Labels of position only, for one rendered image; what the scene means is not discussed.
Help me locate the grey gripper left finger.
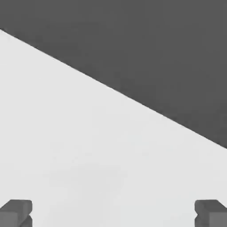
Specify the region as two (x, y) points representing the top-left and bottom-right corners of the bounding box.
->
(0, 199), (33, 227)

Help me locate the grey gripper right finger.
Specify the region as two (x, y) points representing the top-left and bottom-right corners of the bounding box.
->
(194, 199), (227, 227)

